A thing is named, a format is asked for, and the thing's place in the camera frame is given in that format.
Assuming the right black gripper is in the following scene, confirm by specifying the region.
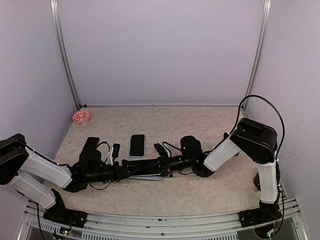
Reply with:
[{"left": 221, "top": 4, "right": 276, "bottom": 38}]
[{"left": 144, "top": 151, "right": 195, "bottom": 177}]

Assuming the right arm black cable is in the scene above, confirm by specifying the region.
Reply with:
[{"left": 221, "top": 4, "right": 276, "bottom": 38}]
[{"left": 162, "top": 94, "right": 286, "bottom": 226}]

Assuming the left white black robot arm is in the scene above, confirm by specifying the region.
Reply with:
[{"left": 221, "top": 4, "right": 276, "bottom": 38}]
[{"left": 0, "top": 133, "right": 149, "bottom": 228}]

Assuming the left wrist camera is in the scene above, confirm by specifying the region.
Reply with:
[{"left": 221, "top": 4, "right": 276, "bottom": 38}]
[{"left": 106, "top": 143, "right": 121, "bottom": 166}]

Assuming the front aluminium rail base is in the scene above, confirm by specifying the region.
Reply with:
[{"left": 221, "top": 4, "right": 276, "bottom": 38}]
[{"left": 17, "top": 197, "right": 308, "bottom": 240}]

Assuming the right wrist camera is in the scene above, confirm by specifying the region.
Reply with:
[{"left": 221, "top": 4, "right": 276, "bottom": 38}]
[{"left": 153, "top": 143, "right": 169, "bottom": 157}]

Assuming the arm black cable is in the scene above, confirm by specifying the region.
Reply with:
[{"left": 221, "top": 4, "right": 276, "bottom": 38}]
[
  {"left": 0, "top": 141, "right": 112, "bottom": 240},
  {"left": 162, "top": 94, "right": 286, "bottom": 226}
]

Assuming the right aluminium frame post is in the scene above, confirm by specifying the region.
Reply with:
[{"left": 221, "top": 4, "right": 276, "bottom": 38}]
[{"left": 241, "top": 0, "right": 272, "bottom": 109}]

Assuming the lilac phone case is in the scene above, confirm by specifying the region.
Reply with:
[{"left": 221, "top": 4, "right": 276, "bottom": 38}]
[{"left": 129, "top": 175, "right": 162, "bottom": 181}]

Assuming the black cup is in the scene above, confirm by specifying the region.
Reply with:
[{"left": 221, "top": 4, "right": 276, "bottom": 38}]
[{"left": 253, "top": 172, "right": 261, "bottom": 191}]

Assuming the black phone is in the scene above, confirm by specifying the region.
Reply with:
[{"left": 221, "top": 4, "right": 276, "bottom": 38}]
[
  {"left": 79, "top": 136, "right": 100, "bottom": 161},
  {"left": 129, "top": 134, "right": 145, "bottom": 157}
]

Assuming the red white patterned bowl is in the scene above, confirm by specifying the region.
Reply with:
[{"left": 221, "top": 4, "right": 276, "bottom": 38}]
[{"left": 72, "top": 109, "right": 91, "bottom": 125}]

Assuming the light blue phone case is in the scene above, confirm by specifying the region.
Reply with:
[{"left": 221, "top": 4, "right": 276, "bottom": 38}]
[{"left": 128, "top": 134, "right": 146, "bottom": 159}]

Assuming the left aluminium frame post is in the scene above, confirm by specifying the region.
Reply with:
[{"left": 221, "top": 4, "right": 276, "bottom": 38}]
[{"left": 50, "top": 0, "right": 82, "bottom": 110}]

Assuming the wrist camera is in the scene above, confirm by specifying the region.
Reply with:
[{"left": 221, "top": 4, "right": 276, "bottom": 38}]
[
  {"left": 106, "top": 143, "right": 121, "bottom": 166},
  {"left": 153, "top": 143, "right": 169, "bottom": 157}
]

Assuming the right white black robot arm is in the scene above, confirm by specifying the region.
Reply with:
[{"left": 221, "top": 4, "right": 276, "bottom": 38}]
[{"left": 142, "top": 117, "right": 284, "bottom": 227}]

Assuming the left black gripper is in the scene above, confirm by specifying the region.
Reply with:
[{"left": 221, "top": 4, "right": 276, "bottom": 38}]
[{"left": 85, "top": 159, "right": 142, "bottom": 184}]

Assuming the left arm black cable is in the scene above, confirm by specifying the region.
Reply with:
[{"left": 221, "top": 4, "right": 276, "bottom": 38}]
[{"left": 0, "top": 141, "right": 112, "bottom": 240}]

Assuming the aluminium frame post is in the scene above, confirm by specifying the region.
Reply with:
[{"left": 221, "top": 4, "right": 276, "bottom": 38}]
[
  {"left": 50, "top": 0, "right": 82, "bottom": 110},
  {"left": 241, "top": 0, "right": 272, "bottom": 109}
]

